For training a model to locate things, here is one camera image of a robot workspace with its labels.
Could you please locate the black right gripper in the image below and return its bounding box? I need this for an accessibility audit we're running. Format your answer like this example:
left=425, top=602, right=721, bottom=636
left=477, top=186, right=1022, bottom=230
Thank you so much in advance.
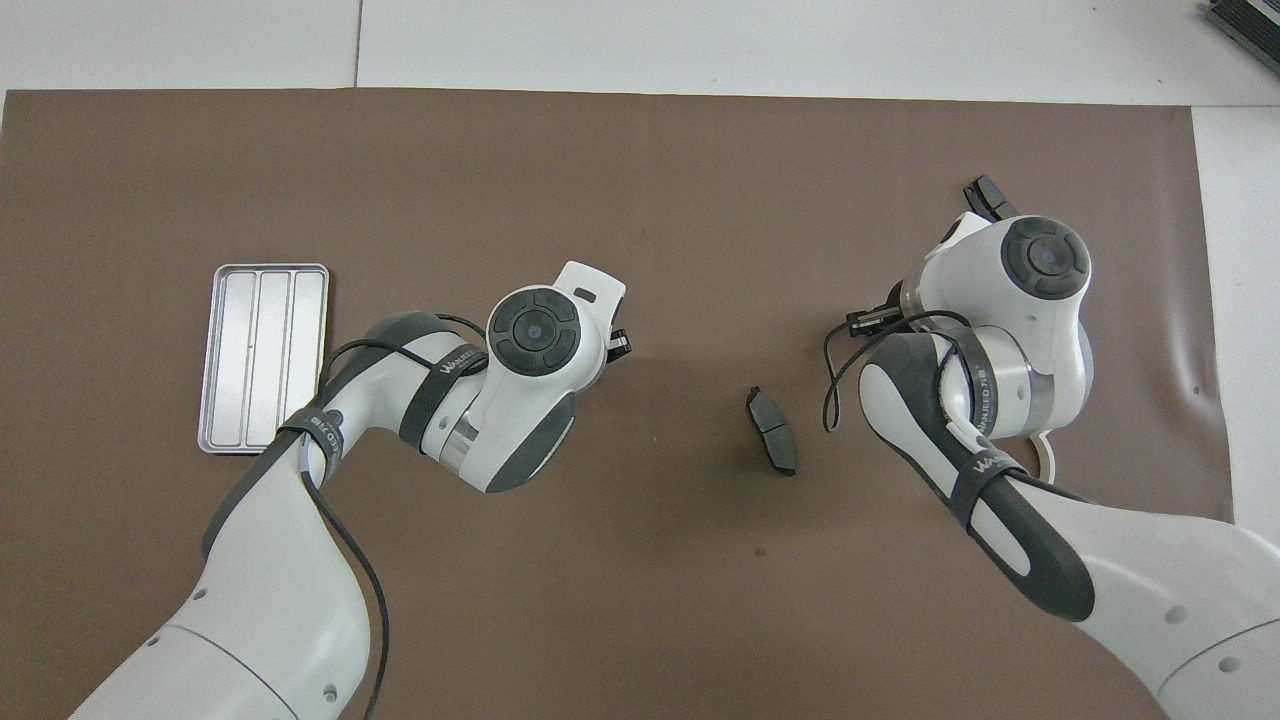
left=847, top=288, right=907, bottom=337

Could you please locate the dark grey brake pad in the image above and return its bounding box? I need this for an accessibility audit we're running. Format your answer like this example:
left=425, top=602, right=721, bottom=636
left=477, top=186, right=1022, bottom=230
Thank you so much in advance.
left=746, top=386, right=799, bottom=478
left=963, top=176, right=1022, bottom=223

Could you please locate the dark ribbed metal device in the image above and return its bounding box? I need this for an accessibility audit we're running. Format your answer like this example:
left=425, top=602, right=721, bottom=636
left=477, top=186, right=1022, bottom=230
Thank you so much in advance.
left=1205, top=0, right=1280, bottom=74

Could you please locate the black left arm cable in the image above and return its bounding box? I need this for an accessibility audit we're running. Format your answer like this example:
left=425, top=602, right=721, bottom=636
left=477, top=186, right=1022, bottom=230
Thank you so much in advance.
left=297, top=313, right=490, bottom=720

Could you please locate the brown table mat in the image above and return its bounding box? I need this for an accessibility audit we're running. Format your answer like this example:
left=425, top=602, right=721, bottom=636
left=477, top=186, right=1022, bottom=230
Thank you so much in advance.
left=0, top=88, right=1233, bottom=720

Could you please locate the silver metal tray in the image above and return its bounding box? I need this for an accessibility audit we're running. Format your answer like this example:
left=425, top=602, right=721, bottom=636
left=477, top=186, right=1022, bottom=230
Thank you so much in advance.
left=197, top=263, right=330, bottom=456

